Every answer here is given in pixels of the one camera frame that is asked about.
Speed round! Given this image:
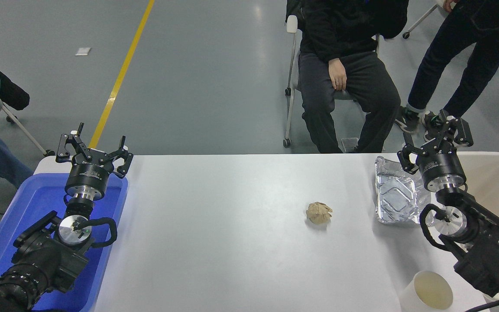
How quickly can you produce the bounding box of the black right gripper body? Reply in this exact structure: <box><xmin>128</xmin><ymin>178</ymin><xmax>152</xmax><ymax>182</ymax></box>
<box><xmin>414</xmin><ymin>140</ymin><xmax>467</xmax><ymax>186</ymax></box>

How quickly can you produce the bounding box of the white frame chair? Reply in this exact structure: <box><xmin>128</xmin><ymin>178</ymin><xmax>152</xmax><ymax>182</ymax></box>
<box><xmin>402</xmin><ymin>0</ymin><xmax>445</xmax><ymax>39</ymax></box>
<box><xmin>283</xmin><ymin>15</ymin><xmax>382</xmax><ymax>149</ymax></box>

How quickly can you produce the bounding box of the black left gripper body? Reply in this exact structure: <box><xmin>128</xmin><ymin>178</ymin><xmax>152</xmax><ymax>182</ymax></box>
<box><xmin>65</xmin><ymin>149</ymin><xmax>112</xmax><ymax>192</ymax></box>

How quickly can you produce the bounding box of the white paper cup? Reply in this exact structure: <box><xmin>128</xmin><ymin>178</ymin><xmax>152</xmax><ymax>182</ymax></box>
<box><xmin>399</xmin><ymin>271</ymin><xmax>454</xmax><ymax>312</ymax></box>

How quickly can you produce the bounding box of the silver foil tray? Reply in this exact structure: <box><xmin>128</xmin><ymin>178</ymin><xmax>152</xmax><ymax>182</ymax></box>
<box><xmin>374</xmin><ymin>156</ymin><xmax>433</xmax><ymax>225</ymax></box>

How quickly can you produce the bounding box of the blue plastic tray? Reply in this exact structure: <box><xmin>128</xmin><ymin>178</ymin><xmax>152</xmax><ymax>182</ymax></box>
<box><xmin>0</xmin><ymin>172</ymin><xmax>129</xmax><ymax>312</ymax></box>

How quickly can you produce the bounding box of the person's right hand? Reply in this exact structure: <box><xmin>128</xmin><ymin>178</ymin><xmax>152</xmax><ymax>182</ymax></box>
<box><xmin>328</xmin><ymin>58</ymin><xmax>348</xmax><ymax>91</ymax></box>

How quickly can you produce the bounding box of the crumpled tan paper ball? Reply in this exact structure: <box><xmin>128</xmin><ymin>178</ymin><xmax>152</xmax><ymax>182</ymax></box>
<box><xmin>306</xmin><ymin>201</ymin><xmax>333</xmax><ymax>225</ymax></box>

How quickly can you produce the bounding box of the grey seat chair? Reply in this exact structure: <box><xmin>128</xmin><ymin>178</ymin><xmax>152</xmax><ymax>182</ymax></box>
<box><xmin>0</xmin><ymin>96</ymin><xmax>55</xmax><ymax>157</ymax></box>

